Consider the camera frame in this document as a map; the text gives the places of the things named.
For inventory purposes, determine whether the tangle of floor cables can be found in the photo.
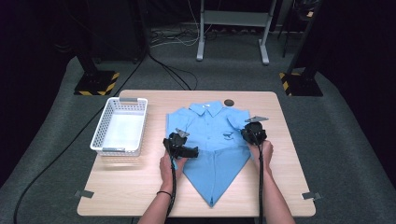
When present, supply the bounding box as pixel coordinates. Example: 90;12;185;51
149;0;201;49

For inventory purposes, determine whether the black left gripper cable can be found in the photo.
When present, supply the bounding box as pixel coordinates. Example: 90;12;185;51
166;151;177;220

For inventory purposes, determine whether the looped black floor cable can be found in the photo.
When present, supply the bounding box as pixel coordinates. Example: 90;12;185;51
148;54;199;91

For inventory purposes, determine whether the person's left hand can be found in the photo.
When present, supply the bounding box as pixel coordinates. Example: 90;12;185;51
159;152;188;193

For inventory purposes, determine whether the grey tape strip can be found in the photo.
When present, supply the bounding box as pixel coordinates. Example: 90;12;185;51
301;191;323;202
74;189;95;199

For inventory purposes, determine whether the black stand with striped base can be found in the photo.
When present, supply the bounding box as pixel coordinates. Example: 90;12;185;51
74;0;120;96
278;0;325;97

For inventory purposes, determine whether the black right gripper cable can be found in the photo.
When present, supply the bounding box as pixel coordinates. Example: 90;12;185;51
255;136;265;224

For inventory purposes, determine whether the long black floor cable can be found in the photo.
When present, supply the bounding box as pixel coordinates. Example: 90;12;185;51
12;54;148;224

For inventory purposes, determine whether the white perforated plastic basket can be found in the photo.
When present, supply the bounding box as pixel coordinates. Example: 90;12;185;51
90;96;149;157

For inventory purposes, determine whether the person's right hand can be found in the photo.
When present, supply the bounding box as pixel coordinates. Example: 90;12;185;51
248;139;275;175

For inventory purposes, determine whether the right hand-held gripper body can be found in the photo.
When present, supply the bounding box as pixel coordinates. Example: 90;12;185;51
241;116;269;146

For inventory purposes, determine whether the light blue short-sleeved shirt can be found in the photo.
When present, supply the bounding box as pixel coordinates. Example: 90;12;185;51
165;100;252;208

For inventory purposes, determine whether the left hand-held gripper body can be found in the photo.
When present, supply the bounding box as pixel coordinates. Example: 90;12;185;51
163;128;191;159

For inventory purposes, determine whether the grey metal desk frame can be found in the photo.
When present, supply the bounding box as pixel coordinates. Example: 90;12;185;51
195;0;277;65

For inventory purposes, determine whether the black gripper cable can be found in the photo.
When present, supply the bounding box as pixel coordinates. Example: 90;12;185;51
166;151;177;220
255;136;265;224

